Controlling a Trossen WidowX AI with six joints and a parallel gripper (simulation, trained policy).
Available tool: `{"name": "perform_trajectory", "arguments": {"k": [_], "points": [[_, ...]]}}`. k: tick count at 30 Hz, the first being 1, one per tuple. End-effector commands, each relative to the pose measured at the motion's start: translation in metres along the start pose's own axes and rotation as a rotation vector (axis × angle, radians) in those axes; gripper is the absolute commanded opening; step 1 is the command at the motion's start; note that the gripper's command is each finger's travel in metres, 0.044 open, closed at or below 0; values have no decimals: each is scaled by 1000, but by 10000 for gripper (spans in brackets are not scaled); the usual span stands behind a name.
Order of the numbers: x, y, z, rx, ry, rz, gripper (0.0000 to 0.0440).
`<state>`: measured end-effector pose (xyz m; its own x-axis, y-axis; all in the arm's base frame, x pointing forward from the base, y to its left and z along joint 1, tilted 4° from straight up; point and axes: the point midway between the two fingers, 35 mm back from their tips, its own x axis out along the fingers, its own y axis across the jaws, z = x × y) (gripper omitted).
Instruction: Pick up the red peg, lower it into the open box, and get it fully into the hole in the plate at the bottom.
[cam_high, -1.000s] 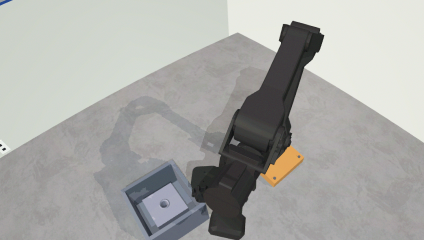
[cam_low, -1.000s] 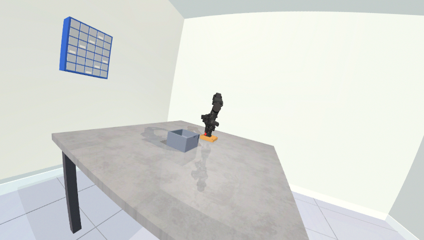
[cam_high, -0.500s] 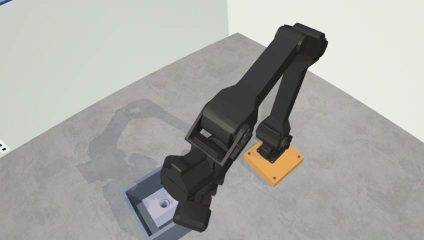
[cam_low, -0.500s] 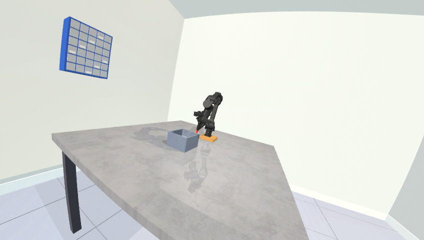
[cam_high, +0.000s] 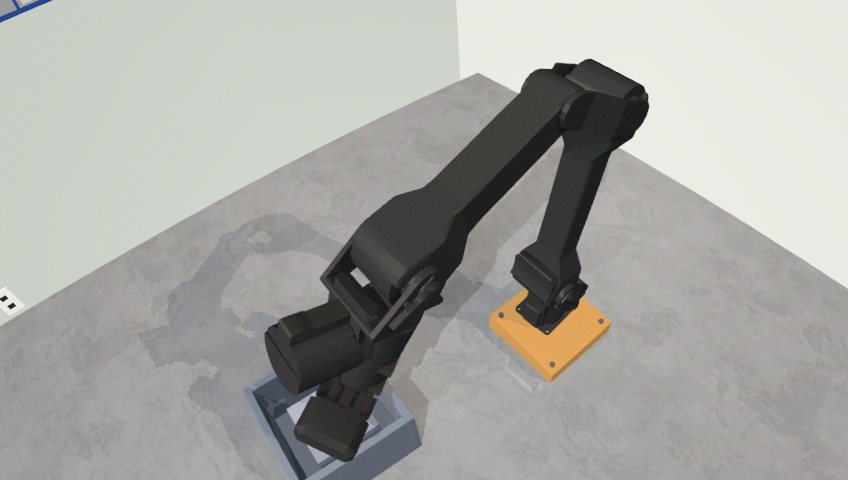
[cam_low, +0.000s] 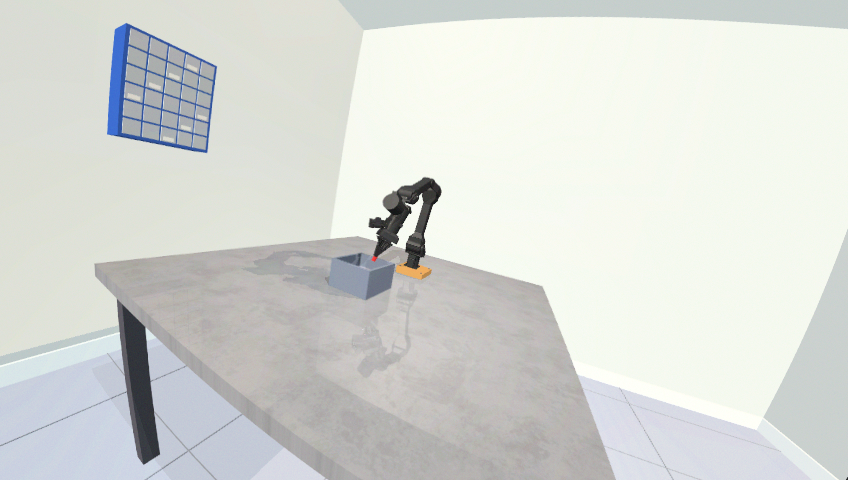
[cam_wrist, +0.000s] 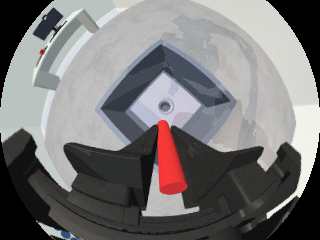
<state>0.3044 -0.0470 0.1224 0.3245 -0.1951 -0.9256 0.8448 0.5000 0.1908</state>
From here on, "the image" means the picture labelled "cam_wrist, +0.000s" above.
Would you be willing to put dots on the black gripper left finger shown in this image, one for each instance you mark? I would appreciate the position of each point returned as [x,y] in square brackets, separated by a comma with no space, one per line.
[132,165]

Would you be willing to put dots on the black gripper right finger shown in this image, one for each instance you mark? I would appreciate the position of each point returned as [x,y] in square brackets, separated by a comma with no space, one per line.
[204,167]

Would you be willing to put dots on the red peg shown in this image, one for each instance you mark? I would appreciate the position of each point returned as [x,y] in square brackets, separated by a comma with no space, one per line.
[171,176]

